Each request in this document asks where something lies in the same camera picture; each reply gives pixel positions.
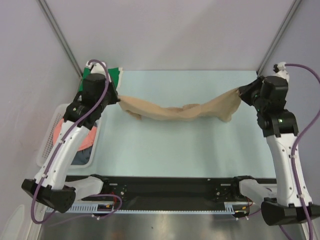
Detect beige t shirt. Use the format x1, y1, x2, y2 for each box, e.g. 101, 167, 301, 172
119, 88, 242, 123

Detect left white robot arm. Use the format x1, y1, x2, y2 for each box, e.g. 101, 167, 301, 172
21, 59, 120, 218

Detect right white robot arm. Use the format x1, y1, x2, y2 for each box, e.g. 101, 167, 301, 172
230, 62, 320, 226

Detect folded white t shirt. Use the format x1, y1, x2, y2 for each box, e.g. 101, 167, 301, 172
116, 67, 124, 90

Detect pink t shirt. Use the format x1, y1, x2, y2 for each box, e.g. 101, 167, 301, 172
52, 118, 98, 151

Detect blue grey t shirt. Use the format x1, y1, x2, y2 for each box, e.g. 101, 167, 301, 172
71, 146, 93, 166

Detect white plastic basket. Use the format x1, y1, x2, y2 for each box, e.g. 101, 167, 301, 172
36, 103, 101, 169

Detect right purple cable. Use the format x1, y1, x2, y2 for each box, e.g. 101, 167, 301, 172
234, 63, 320, 240

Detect purple cable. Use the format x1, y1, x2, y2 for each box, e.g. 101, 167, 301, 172
234, 63, 320, 240
30, 59, 123, 226

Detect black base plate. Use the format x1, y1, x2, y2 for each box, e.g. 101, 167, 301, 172
64, 174, 268, 211

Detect white slotted cable duct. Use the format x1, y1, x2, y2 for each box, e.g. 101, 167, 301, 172
46, 201, 251, 215

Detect aluminium rail frame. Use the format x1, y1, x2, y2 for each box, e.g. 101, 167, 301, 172
34, 182, 311, 240

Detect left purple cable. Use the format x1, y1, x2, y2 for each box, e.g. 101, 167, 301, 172
30, 59, 123, 226

